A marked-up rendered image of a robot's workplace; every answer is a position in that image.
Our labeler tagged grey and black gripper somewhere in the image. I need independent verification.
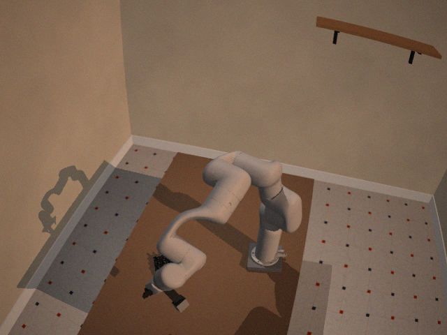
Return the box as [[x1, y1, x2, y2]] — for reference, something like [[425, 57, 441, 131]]
[[142, 276, 163, 299]]

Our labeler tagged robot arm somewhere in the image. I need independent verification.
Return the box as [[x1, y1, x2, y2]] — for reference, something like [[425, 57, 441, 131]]
[[153, 151, 302, 313]]

